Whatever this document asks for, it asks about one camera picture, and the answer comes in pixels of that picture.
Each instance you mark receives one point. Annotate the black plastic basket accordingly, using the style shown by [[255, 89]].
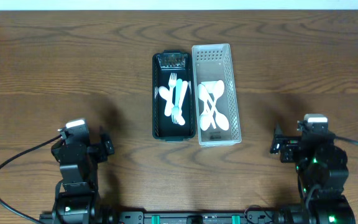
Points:
[[163, 64]]

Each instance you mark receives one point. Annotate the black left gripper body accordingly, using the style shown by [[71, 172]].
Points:
[[105, 147]]

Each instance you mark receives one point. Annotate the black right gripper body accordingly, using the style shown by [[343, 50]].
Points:
[[281, 147]]

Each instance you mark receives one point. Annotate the mint green plastic fork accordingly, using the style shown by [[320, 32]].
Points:
[[175, 109]]

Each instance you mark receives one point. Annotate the white thick-handled spoon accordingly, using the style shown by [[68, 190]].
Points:
[[163, 92]]

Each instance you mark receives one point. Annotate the white plastic fork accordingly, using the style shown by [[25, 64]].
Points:
[[171, 83]]

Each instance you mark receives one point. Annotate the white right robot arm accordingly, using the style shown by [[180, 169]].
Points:
[[322, 171]]

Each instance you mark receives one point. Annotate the pink-white plastic fork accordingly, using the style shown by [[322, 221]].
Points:
[[179, 118]]

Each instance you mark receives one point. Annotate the clear plastic basket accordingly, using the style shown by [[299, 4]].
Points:
[[213, 62]]

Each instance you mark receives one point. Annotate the white plastic spoon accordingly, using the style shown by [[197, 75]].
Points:
[[202, 95], [217, 89], [219, 118], [205, 121]]

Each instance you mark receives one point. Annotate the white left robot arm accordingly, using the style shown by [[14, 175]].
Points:
[[77, 198]]

